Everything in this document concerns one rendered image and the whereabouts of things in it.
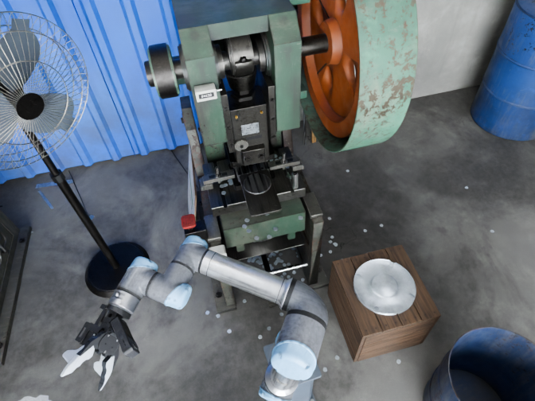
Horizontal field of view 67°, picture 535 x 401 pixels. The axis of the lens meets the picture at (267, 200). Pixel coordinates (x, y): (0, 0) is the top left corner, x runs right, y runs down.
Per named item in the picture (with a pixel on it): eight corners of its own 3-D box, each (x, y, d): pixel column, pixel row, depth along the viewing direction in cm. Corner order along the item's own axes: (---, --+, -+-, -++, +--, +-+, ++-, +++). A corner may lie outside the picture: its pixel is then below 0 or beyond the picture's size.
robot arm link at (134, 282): (159, 262, 115) (132, 251, 116) (139, 297, 110) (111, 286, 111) (163, 271, 122) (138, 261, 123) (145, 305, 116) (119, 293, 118)
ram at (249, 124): (272, 163, 174) (269, 107, 151) (238, 170, 172) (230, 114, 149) (263, 137, 185) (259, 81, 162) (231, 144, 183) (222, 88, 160)
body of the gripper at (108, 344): (90, 350, 111) (114, 309, 117) (112, 360, 107) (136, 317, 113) (72, 342, 105) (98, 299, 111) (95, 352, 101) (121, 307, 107)
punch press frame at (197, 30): (307, 266, 224) (320, 37, 121) (231, 285, 219) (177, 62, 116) (271, 169, 274) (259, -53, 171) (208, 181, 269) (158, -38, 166)
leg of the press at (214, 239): (237, 309, 227) (214, 209, 158) (217, 314, 225) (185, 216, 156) (212, 191, 285) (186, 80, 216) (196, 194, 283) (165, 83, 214)
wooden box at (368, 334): (422, 343, 210) (442, 315, 183) (353, 362, 205) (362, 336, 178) (389, 277, 235) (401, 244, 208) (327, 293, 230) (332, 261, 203)
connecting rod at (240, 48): (265, 122, 159) (260, 40, 133) (235, 127, 158) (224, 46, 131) (254, 91, 172) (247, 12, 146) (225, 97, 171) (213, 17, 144)
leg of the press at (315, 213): (328, 286, 233) (343, 181, 164) (309, 290, 232) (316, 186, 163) (285, 175, 291) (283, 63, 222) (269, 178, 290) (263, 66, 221)
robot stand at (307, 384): (316, 404, 194) (322, 375, 159) (279, 418, 190) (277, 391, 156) (302, 366, 205) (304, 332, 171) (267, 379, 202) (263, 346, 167)
